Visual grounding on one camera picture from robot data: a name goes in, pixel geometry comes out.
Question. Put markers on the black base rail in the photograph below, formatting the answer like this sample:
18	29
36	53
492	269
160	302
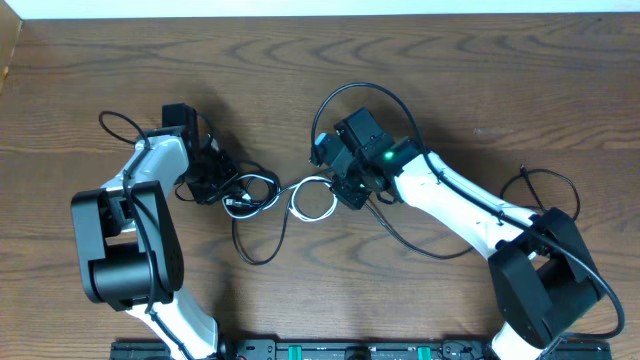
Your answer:
267	349

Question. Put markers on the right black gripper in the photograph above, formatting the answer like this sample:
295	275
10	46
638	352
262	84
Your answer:
354	199

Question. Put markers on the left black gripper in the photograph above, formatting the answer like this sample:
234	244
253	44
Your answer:
231	172

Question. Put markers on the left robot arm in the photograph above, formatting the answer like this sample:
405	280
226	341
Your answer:
128	250

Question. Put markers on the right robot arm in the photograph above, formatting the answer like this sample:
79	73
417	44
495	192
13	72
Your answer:
543	275

